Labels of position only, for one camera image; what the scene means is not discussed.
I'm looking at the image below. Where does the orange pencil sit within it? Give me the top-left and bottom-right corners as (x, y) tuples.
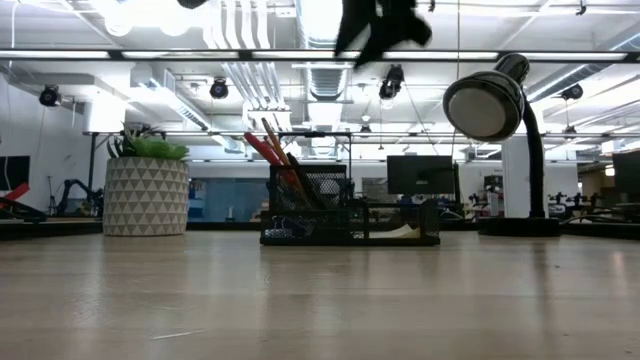
(260, 117), (309, 201)
(269, 134), (306, 199)

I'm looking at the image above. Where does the yellow sticky note pad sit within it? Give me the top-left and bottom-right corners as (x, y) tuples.
(368, 224), (423, 241)

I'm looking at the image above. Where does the black mesh desk organizer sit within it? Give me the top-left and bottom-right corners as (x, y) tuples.
(259, 163), (442, 248)

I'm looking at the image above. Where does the black ceiling spotlight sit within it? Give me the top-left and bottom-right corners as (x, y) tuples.
(209, 77), (230, 101)
(38, 84), (62, 108)
(378, 63), (406, 101)
(560, 83), (585, 103)

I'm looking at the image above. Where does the black gooseneck desk lamp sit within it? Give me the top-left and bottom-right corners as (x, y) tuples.
(442, 53), (562, 238)

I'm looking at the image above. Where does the green succulent plant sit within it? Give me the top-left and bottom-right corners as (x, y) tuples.
(107, 123), (190, 162)

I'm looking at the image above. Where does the black computer monitor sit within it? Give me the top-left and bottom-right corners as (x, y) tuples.
(612, 149), (640, 204)
(386, 155), (456, 197)

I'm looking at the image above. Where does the white triangle-pattern plant pot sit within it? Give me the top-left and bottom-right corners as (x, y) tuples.
(102, 157), (190, 238)

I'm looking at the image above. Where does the red bar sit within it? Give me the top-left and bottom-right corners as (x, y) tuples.
(0, 182), (31, 205)

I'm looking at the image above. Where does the black wall screen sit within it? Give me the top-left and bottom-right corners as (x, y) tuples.
(0, 155), (31, 192)

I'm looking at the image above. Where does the black table frame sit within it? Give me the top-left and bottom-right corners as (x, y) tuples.
(0, 217), (640, 242)

